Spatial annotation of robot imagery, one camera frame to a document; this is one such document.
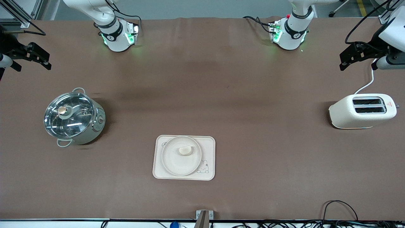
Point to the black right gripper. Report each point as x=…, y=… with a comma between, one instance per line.
x=9, y=47

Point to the cream two-slot toaster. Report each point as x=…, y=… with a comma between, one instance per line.
x=345, y=114

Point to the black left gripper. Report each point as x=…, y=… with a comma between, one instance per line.
x=374, y=44

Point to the blue round object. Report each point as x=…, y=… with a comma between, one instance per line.
x=174, y=225

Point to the beige rabbit print tray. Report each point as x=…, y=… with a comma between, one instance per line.
x=207, y=148

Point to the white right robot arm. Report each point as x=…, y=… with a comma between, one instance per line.
x=114, y=34

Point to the steel pot with glass lid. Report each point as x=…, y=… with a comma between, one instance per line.
x=91, y=133

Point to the white steamed bun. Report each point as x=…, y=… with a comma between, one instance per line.
x=185, y=150

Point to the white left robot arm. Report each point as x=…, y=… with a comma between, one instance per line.
x=292, y=30

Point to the glass pot lid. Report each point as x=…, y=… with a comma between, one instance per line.
x=68, y=122

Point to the grey metal bracket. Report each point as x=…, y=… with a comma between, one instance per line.
x=202, y=218

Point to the aluminium frame profile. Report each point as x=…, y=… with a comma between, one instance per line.
x=384, y=19
x=19, y=15

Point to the brown table cover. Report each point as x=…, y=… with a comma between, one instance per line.
x=253, y=190

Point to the round beige plate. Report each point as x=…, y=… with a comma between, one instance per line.
x=180, y=164

